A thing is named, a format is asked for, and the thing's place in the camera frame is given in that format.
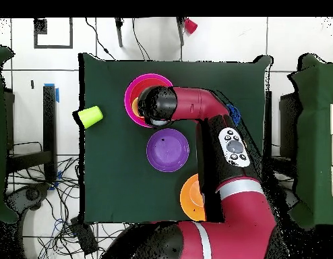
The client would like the large pink plastic bowl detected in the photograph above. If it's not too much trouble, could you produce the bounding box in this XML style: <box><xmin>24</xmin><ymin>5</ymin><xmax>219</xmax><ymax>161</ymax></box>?
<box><xmin>124</xmin><ymin>73</ymin><xmax>174</xmax><ymax>128</ymax></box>

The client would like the thin black cable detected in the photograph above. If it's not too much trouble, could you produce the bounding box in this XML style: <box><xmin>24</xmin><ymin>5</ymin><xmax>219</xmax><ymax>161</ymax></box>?
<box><xmin>131</xmin><ymin>17</ymin><xmax>152</xmax><ymax>61</ymax></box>

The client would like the large orange plastic bowl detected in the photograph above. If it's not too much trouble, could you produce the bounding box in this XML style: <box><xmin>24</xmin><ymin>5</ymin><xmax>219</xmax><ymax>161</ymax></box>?
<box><xmin>179</xmin><ymin>173</ymin><xmax>207</xmax><ymax>223</ymax></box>

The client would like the small blue plastic bowl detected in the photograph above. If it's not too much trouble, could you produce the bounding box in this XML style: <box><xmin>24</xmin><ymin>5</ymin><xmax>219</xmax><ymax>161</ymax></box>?
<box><xmin>226</xmin><ymin>104</ymin><xmax>242</xmax><ymax>127</ymax></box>

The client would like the red plastic bowl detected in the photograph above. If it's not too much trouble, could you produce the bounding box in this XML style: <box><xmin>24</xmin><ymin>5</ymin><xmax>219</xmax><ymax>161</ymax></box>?
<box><xmin>129</xmin><ymin>78</ymin><xmax>170</xmax><ymax>125</ymax></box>

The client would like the purple plastic bowl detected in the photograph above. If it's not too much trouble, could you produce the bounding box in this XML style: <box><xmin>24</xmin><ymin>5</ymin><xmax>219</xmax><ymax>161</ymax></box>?
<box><xmin>146</xmin><ymin>127</ymin><xmax>191</xmax><ymax>173</ymax></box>

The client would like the black tripod leg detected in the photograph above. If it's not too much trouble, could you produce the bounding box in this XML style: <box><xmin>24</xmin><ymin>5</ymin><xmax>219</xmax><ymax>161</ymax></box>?
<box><xmin>176</xmin><ymin>17</ymin><xmax>185</xmax><ymax>47</ymax></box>
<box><xmin>115</xmin><ymin>17</ymin><xmax>125</xmax><ymax>48</ymax></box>

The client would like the black power strip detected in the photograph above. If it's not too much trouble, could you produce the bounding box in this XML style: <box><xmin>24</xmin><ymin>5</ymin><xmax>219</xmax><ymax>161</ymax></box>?
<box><xmin>69</xmin><ymin>217</ymin><xmax>99</xmax><ymax>256</ymax></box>

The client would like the red plastic cup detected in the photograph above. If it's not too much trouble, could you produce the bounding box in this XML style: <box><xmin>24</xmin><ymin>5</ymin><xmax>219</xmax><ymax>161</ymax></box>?
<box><xmin>184</xmin><ymin>18</ymin><xmax>199</xmax><ymax>35</ymax></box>

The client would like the black square floor frame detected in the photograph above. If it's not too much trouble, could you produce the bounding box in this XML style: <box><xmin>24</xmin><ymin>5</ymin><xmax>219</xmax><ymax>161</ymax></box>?
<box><xmin>33</xmin><ymin>17</ymin><xmax>73</xmax><ymax>49</ymax></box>

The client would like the black cable with plug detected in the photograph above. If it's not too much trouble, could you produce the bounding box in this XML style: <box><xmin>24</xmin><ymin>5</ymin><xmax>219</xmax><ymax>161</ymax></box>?
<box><xmin>84</xmin><ymin>17</ymin><xmax>117</xmax><ymax>61</ymax></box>

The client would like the blue tape strip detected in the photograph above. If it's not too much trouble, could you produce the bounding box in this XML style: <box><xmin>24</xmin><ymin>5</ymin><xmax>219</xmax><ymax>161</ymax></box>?
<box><xmin>44</xmin><ymin>83</ymin><xmax>60</xmax><ymax>103</ymax></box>

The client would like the yellow plastic cup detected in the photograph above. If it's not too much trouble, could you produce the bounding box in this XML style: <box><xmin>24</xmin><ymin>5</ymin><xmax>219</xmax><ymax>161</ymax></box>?
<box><xmin>131</xmin><ymin>96</ymin><xmax>144</xmax><ymax>119</ymax></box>

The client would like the black metal stand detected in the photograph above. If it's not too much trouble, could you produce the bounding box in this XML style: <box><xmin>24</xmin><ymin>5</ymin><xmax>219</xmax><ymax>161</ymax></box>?
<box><xmin>5</xmin><ymin>85</ymin><xmax>57</xmax><ymax>182</ymax></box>
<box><xmin>264</xmin><ymin>90</ymin><xmax>273</xmax><ymax>157</ymax></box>

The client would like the tangle of cables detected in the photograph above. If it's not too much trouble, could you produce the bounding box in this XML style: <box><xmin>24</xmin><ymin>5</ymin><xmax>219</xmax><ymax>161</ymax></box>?
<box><xmin>7</xmin><ymin>141</ymin><xmax>129</xmax><ymax>259</ymax></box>

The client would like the lime green plastic cup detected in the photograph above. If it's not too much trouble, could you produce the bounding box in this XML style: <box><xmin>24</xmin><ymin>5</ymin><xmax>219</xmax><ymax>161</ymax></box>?
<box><xmin>77</xmin><ymin>105</ymin><xmax>104</xmax><ymax>129</ymax></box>

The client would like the dark green table cloth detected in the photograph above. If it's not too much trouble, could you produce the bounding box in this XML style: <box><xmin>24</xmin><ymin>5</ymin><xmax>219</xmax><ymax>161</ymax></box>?
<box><xmin>78</xmin><ymin>52</ymin><xmax>272</xmax><ymax>225</ymax></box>

